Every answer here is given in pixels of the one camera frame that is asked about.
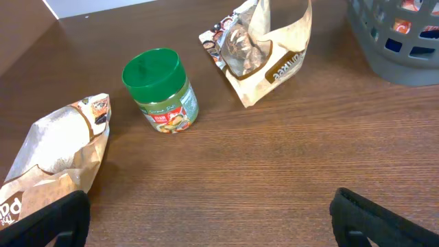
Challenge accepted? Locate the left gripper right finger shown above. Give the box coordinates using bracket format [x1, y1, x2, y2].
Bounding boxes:
[329, 187, 438, 247]

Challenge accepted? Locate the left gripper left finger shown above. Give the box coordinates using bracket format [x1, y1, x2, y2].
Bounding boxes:
[1, 190, 91, 247]

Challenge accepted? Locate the green lidded jar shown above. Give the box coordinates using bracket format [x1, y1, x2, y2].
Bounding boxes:
[121, 48, 199, 134]

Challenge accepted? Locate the tissue pack multipack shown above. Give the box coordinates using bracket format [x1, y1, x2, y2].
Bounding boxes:
[385, 38, 435, 59]

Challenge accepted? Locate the beige mushroom snack pouch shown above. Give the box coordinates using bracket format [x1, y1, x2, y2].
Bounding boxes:
[199, 0, 312, 108]

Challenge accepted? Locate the red spaghetti packet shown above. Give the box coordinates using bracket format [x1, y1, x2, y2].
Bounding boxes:
[392, 0, 438, 35]

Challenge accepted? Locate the beige bread bag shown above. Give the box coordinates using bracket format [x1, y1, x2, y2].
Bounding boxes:
[1, 93, 111, 228]

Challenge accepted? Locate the grey plastic basket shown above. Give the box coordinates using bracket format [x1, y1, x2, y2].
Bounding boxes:
[346, 0, 438, 86]

